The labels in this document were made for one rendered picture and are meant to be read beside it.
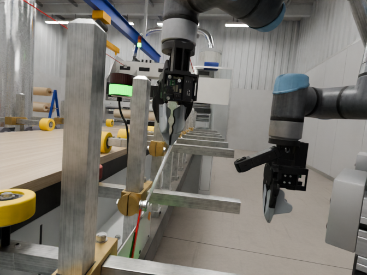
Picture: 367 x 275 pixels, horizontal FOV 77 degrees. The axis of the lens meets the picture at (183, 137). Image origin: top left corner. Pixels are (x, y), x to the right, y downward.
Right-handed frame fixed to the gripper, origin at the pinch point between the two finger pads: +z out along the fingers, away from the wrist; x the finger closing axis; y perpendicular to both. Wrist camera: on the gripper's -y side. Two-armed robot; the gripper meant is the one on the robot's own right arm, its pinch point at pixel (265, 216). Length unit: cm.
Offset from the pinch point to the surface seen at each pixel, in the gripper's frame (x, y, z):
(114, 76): -7, -39, -31
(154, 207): 19.3, -32.5, 9.3
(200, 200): -1.5, -16.7, -2.7
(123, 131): 47, -56, -14
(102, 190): -1.5, -42.6, -2.3
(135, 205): -8.5, -31.4, -2.1
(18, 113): 82, -141, -16
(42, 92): 566, -497, -62
